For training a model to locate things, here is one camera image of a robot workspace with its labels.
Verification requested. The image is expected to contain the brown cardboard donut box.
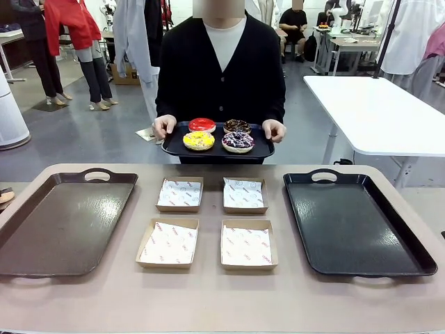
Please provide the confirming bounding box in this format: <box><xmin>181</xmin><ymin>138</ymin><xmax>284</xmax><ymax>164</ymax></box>
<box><xmin>155</xmin><ymin>176</ymin><xmax>204</xmax><ymax>214</ymax></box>
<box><xmin>222</xmin><ymin>177</ymin><xmax>270</xmax><ymax>215</ymax></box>
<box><xmin>135</xmin><ymin>218</ymin><xmax>200</xmax><ymax>270</ymax></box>
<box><xmin>220</xmin><ymin>218</ymin><xmax>279</xmax><ymax>271</ymax></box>

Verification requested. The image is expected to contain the seated person in black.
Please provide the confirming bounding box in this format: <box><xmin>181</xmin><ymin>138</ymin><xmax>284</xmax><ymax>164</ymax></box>
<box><xmin>278</xmin><ymin>0</ymin><xmax>309</xmax><ymax>63</ymax></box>

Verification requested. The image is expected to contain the person in black cardigan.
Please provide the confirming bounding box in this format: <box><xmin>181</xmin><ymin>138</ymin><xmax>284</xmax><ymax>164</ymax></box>
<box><xmin>154</xmin><ymin>8</ymin><xmax>287</xmax><ymax>165</ymax></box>

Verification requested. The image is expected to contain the person's left hand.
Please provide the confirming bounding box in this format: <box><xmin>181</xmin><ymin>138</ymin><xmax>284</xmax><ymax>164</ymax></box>
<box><xmin>261</xmin><ymin>119</ymin><xmax>288</xmax><ymax>144</ymax></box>

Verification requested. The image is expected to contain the grey background desk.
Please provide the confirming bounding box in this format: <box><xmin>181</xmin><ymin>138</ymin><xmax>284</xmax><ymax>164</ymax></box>
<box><xmin>314</xmin><ymin>27</ymin><xmax>383</xmax><ymax>76</ymax></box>

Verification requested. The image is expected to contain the white table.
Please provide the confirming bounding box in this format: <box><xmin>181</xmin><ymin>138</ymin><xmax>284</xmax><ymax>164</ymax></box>
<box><xmin>302</xmin><ymin>75</ymin><xmax>445</xmax><ymax>191</ymax></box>

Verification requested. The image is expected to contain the black backpack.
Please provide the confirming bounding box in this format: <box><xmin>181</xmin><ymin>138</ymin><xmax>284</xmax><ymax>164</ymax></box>
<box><xmin>304</xmin><ymin>33</ymin><xmax>318</xmax><ymax>63</ymax></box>

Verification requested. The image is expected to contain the mannequin in grey trousers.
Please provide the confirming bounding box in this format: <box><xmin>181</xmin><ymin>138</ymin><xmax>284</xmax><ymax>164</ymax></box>
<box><xmin>76</xmin><ymin>40</ymin><xmax>119</xmax><ymax>111</ymax></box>

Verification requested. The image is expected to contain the small black serving tray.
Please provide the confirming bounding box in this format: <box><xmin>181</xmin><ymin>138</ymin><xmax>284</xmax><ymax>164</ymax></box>
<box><xmin>161</xmin><ymin>120</ymin><xmax>276</xmax><ymax>160</ymax></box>

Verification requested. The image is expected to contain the black plastic tray with handles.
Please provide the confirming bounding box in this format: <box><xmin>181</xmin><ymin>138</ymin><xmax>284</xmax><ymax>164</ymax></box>
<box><xmin>282</xmin><ymin>168</ymin><xmax>439</xmax><ymax>279</ymax></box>

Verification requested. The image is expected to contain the chocolate donut with sprinkles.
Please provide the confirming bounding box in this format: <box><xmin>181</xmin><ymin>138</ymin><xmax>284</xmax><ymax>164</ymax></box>
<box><xmin>222</xmin><ymin>119</ymin><xmax>252</xmax><ymax>136</ymax></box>

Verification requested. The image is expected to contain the cardboard box on floor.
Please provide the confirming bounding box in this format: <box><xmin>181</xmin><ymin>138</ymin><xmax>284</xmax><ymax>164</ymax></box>
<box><xmin>110</xmin><ymin>62</ymin><xmax>140</xmax><ymax>86</ymax></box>

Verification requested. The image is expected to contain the white cylindrical appliance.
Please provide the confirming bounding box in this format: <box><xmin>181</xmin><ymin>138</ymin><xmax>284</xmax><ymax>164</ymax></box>
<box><xmin>0</xmin><ymin>65</ymin><xmax>31</xmax><ymax>151</ymax></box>

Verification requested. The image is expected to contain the mannequin in black clothes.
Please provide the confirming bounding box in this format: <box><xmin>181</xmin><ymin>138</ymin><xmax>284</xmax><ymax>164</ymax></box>
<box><xmin>10</xmin><ymin>0</ymin><xmax>73</xmax><ymax>107</ymax></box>

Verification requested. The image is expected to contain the red jacket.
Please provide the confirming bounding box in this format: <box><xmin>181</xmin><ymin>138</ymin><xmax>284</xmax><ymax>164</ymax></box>
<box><xmin>44</xmin><ymin>0</ymin><xmax>102</xmax><ymax>57</ymax></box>

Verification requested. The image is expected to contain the brown plastic tray with handles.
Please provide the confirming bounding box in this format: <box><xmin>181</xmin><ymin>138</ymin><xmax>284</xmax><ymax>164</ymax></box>
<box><xmin>0</xmin><ymin>168</ymin><xmax>139</xmax><ymax>279</ymax></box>

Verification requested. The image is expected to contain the tan paper sheet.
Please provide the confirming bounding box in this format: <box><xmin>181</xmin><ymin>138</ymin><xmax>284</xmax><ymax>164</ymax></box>
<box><xmin>134</xmin><ymin>127</ymin><xmax>164</xmax><ymax>142</ymax></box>

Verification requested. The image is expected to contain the red glazed donut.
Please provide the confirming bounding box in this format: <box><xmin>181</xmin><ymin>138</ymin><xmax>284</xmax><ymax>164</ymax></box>
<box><xmin>188</xmin><ymin>118</ymin><xmax>217</xmax><ymax>134</ymax></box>

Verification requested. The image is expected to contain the person's right hand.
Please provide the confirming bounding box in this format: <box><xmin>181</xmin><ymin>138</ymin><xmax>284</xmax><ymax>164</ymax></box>
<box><xmin>152</xmin><ymin>114</ymin><xmax>177</xmax><ymax>141</ymax></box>

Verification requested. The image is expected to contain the pink garment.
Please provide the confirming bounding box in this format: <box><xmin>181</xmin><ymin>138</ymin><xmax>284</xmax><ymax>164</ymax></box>
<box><xmin>422</xmin><ymin>26</ymin><xmax>445</xmax><ymax>60</ymax></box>

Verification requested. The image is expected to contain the light blue hanging shirt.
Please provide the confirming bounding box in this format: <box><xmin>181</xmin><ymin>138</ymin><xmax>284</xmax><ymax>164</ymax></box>
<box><xmin>113</xmin><ymin>0</ymin><xmax>161</xmax><ymax>84</ymax></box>

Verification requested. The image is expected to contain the person's left forearm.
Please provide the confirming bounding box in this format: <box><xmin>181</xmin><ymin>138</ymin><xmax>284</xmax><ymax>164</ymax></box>
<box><xmin>262</xmin><ymin>83</ymin><xmax>287</xmax><ymax>123</ymax></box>

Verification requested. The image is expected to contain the yellow frosted donut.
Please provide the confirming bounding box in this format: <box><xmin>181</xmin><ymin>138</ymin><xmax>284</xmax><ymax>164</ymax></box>
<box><xmin>182</xmin><ymin>131</ymin><xmax>216</xmax><ymax>152</ymax></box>

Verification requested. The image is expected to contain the white hanging shirt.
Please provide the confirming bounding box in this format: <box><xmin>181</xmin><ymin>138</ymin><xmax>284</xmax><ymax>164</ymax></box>
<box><xmin>380</xmin><ymin>0</ymin><xmax>445</xmax><ymax>76</ymax></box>

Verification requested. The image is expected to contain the dark donut with white drizzle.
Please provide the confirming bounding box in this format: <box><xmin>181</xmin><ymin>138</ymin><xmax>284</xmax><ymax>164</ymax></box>
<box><xmin>221</xmin><ymin>131</ymin><xmax>255</xmax><ymax>154</ymax></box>

